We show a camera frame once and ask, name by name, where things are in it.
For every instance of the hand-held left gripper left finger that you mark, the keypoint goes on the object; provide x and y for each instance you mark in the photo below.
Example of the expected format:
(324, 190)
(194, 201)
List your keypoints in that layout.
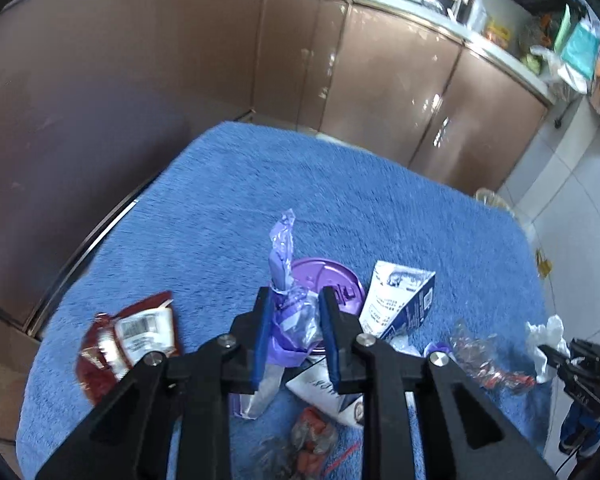
(262, 340)

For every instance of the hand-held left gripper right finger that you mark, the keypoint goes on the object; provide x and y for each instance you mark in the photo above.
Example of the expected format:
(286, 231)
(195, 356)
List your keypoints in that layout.
(330, 345)

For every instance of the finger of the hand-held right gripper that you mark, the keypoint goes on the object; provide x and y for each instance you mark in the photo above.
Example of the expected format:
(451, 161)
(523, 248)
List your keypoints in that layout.
(552, 354)

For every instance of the clear plastic bag with tissue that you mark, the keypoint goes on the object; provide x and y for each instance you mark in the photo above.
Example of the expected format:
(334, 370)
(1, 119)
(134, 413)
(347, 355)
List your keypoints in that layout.
(545, 335)

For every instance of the purple plastic bag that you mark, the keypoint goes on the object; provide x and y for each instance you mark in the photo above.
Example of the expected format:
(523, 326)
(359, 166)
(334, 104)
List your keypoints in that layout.
(300, 320)

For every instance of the person's right hand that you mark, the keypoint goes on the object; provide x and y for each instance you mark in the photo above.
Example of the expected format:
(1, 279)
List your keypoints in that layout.
(577, 430)

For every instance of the flattened white carton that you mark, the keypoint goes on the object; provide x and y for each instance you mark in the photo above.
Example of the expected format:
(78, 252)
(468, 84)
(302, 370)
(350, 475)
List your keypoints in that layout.
(315, 385)

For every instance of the purple round lid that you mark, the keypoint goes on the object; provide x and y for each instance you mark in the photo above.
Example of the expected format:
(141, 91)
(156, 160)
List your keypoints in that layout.
(325, 275)

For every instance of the clear wrapper with red print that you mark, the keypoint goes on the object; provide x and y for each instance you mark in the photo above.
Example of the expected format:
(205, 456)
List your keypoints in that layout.
(480, 360)

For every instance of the white and blue milk carton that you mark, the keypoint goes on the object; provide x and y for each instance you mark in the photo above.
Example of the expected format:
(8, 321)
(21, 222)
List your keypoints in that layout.
(395, 300)

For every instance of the clear wrapper with orange bits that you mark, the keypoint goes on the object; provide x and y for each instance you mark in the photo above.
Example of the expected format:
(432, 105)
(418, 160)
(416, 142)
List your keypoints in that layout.
(312, 430)

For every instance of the small yellow object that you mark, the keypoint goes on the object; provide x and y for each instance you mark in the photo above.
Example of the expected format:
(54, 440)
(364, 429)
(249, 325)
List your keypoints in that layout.
(542, 262)

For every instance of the small purple cap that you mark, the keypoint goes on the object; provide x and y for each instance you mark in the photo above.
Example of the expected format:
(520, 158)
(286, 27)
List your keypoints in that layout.
(437, 350)

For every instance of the red tear strip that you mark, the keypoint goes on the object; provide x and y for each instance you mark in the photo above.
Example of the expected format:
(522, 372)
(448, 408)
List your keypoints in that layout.
(345, 453)

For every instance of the blue fleece blanket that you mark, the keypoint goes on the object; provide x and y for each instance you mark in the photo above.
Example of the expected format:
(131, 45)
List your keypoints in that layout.
(330, 185)

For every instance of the red snack packet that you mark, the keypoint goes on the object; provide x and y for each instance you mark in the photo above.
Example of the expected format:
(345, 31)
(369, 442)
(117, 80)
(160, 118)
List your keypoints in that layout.
(100, 360)

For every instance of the clear plastic container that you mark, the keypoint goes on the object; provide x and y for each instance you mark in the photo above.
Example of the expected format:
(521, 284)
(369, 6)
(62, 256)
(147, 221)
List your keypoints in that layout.
(490, 196)

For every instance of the white plastic bag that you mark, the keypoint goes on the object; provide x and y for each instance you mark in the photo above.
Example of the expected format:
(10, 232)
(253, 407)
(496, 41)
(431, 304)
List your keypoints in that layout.
(555, 67)

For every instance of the brown kitchen cabinet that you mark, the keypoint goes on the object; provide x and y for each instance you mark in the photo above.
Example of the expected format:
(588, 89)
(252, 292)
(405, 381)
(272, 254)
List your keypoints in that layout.
(180, 60)

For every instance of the teal plastic bag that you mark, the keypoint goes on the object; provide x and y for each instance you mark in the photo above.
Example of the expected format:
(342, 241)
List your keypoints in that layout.
(580, 50)

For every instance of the orange food packet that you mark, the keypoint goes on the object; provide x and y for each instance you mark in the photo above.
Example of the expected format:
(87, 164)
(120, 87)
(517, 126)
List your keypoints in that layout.
(497, 34)

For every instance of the white kitchen countertop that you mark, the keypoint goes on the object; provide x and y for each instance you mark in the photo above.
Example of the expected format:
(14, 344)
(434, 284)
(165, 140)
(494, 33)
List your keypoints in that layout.
(430, 22)

